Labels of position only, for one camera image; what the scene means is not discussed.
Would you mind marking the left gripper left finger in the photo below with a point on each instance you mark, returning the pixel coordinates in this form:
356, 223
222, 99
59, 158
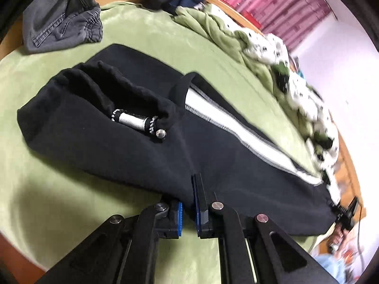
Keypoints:
169, 226

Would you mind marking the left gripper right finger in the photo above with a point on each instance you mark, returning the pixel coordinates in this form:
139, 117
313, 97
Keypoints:
203, 219

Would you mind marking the black pants with white stripe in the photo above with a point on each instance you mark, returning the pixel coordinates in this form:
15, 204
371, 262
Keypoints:
129, 118

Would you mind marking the person's right hand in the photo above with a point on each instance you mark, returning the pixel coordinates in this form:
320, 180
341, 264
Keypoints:
337, 239

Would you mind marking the green fleece bed blanket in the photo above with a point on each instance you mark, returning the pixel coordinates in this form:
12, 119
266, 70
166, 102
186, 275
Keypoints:
158, 35

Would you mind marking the white floral green duvet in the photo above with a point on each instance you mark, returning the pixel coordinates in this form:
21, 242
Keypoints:
267, 57

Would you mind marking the red striped curtain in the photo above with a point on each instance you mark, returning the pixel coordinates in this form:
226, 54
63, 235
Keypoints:
290, 20

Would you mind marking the grey denim garment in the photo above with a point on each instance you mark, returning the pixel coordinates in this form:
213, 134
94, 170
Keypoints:
52, 25

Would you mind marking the wooden bed frame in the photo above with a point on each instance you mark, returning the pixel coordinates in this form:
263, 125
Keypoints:
349, 171

